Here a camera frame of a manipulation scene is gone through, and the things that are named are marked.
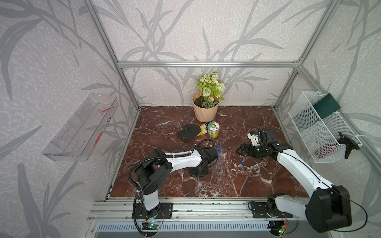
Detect aluminium frame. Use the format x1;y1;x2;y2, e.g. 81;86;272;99
90;1;381;226

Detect clear plastic wall shelf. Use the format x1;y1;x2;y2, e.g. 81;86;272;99
42;93;119;162

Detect green white artificial flowers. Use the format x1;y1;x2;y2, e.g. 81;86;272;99
197;70;226;109

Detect black corrugated cable conduit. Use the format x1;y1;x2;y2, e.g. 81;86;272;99
127;150;194;192

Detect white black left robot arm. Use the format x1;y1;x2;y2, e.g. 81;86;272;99
129;146;218;212

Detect white wire mesh basket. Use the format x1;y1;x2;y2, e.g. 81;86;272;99
289;91;363;163

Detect beige ribbed flower pot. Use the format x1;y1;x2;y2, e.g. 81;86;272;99
192;91;219;123

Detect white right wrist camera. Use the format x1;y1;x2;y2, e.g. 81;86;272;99
247;131;261;146

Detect black work glove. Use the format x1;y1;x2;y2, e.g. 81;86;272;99
176;124;207;141

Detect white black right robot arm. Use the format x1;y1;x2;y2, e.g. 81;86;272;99
236;130;352;233

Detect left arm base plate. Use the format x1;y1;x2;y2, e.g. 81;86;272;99
131;202;174;220

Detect green yellow labelled round tin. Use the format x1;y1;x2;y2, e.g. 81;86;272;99
207;122;220;138

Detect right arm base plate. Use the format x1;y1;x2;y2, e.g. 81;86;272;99
248;201;294;219

